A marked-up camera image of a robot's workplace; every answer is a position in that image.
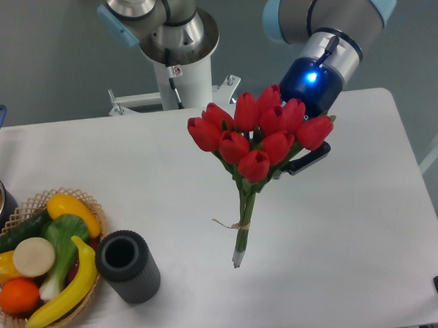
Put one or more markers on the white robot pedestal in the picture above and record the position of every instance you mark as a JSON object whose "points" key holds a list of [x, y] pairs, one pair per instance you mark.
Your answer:
{"points": [[181, 58]]}

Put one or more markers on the woven wicker basket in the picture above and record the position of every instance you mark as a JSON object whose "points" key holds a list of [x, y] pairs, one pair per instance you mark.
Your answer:
{"points": [[33, 206]]}

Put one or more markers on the dark grey ribbed vase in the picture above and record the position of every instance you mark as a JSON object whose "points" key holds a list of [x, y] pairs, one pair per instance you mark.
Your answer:
{"points": [[124, 260]]}

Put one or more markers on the red tulip bouquet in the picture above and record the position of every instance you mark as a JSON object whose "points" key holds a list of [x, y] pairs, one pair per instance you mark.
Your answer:
{"points": [[255, 142]]}

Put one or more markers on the yellow bell pepper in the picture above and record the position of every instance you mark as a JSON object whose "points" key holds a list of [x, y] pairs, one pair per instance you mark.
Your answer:
{"points": [[8, 271]]}

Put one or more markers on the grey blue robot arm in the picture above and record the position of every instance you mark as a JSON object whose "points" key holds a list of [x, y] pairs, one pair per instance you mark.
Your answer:
{"points": [[335, 33]]}

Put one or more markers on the yellow banana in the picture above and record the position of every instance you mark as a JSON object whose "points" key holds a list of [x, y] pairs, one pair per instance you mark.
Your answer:
{"points": [[75, 292]]}

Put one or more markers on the orange fruit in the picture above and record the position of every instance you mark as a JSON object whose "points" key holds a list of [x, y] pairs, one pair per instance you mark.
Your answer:
{"points": [[19, 296]]}

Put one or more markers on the green bok choy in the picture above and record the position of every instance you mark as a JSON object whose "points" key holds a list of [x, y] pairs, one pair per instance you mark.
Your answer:
{"points": [[59, 233]]}

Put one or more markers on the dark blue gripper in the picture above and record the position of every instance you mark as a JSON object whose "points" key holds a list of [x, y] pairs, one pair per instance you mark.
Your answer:
{"points": [[318, 88]]}

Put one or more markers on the red fruit in basket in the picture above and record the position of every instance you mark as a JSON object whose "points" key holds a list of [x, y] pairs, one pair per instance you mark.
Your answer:
{"points": [[93, 243]]}

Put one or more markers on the beige round disc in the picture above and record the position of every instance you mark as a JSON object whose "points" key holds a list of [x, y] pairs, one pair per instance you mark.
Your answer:
{"points": [[34, 257]]}

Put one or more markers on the yellow squash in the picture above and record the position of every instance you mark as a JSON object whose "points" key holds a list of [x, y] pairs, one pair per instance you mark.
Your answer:
{"points": [[62, 204]]}

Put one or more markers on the green cucumber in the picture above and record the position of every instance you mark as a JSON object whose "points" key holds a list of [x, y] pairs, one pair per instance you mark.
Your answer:
{"points": [[29, 228]]}

